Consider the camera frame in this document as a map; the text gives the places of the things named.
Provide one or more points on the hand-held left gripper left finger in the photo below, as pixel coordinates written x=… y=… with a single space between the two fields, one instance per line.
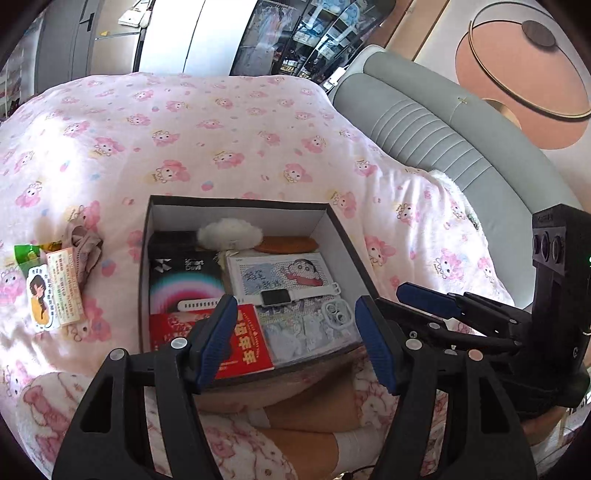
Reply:
x=217 y=341

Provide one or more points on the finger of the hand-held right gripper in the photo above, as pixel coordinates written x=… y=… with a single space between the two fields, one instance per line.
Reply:
x=427 y=299
x=443 y=325

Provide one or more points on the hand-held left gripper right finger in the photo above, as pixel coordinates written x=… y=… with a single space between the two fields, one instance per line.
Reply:
x=374 y=346

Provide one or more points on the white lens protector frame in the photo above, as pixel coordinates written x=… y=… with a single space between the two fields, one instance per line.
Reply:
x=336 y=324

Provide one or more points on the white smartwatch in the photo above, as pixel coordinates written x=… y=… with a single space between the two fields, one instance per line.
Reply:
x=277 y=297

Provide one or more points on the black cardboard box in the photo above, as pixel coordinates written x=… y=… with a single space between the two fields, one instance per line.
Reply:
x=240 y=214

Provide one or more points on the beige cloth garment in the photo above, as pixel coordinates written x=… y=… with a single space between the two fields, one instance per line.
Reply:
x=85 y=251

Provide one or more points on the pink card packet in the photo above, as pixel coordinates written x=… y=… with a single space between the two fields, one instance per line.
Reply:
x=64 y=286

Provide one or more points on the cartoon girl sticker card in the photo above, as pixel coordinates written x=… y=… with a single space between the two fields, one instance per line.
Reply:
x=39 y=300

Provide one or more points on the green snack packet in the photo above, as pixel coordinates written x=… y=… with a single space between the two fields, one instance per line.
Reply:
x=25 y=254

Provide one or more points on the person's right forearm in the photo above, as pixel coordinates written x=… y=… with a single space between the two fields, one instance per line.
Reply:
x=545 y=424

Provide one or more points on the red booklet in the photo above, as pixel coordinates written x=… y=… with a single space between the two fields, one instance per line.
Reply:
x=249 y=350

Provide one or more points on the black box with rainbow print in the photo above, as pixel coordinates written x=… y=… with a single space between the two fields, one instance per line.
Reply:
x=184 y=277

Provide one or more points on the cartoon bead board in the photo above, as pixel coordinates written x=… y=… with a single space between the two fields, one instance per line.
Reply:
x=258 y=277

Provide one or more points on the cream tassel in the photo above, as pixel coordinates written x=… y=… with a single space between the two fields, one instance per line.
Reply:
x=226 y=254

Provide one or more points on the person's bare leg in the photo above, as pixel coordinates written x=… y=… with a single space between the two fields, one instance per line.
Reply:
x=300 y=406

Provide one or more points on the white fluffy puff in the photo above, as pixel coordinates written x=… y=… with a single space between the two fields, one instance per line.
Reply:
x=228 y=233

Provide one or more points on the white fuzzy blanket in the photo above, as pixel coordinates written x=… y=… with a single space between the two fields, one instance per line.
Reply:
x=450 y=184

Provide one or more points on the wooden comb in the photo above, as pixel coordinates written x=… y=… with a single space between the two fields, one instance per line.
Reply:
x=286 y=244

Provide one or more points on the grey padded headboard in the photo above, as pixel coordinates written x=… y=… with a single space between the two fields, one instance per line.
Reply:
x=438 y=124

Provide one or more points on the pink printed pajamas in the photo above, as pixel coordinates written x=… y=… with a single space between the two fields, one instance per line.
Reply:
x=46 y=415

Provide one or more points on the pink printed bed sheet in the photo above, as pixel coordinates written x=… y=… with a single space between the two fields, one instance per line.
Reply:
x=207 y=138

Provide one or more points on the glass display cabinet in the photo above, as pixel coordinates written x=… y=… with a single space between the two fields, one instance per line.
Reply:
x=314 y=37

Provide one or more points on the white wardrobe door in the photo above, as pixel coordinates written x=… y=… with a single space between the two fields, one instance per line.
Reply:
x=194 y=37

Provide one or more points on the white shelf rack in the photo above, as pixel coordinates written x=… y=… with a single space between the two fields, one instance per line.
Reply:
x=11 y=92

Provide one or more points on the grey cabinet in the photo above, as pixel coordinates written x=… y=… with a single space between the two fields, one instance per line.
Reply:
x=69 y=41

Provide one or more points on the round pink wall art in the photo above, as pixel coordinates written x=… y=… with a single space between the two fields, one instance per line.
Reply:
x=498 y=69

